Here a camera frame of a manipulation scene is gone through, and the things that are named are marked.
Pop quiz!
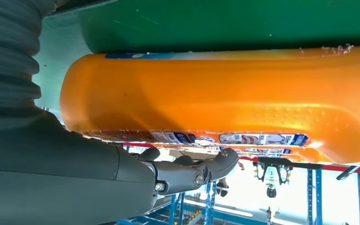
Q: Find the person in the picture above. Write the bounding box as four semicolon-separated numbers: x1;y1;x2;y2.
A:
216;178;230;198

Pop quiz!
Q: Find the white background humanoid robot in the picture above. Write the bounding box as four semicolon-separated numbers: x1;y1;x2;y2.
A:
252;163;293;199

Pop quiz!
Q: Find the blue steel rack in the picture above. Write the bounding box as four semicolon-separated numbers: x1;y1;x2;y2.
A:
114;169;360;225

